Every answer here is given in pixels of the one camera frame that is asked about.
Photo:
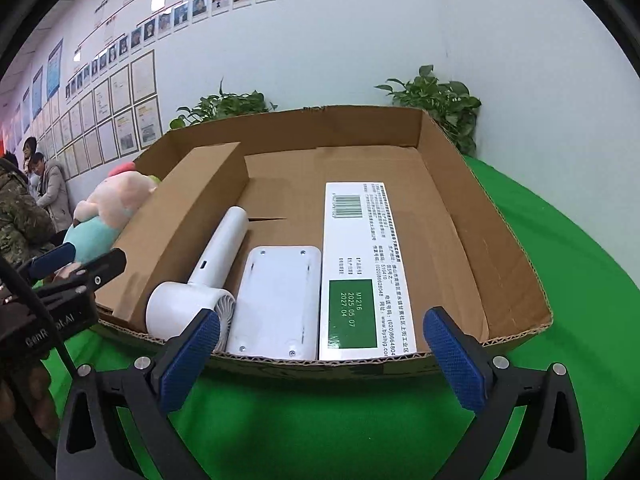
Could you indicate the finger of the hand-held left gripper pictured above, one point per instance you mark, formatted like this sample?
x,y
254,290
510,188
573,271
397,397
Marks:
x,y
50,260
100,267

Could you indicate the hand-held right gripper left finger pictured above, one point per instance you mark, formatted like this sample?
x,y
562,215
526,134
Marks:
x,y
192,355

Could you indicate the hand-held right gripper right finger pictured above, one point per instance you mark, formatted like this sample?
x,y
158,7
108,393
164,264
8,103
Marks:
x,y
455,360

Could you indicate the pink pig plush toy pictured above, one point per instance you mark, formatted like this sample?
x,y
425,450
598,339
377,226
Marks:
x,y
115,195

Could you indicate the long brown cardboard box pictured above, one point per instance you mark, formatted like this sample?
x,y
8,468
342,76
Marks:
x,y
185,210

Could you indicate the white plastic device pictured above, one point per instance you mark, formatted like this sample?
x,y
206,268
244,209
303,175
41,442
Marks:
x,y
280,300

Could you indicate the white handheld fan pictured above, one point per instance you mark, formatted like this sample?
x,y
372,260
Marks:
x,y
220,245

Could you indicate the white and green medicine box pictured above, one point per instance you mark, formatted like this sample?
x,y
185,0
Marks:
x,y
360,260

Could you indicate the large cardboard box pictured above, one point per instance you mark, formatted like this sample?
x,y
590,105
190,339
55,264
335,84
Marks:
x,y
450,210

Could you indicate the person's left hand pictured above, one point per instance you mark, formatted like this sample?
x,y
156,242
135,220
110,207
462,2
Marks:
x,y
30,400

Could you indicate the green tablecloth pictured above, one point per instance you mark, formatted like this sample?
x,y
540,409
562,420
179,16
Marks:
x,y
550,260

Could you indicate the bushy green potted plant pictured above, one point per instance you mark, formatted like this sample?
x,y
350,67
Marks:
x,y
225,105

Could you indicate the small green potted plant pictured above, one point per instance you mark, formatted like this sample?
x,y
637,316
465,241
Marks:
x,y
440,100

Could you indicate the wall of framed certificates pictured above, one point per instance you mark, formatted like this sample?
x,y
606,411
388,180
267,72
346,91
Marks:
x,y
125,125

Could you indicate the blue wall poster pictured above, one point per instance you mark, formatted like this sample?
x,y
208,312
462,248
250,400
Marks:
x,y
37,90
55,67

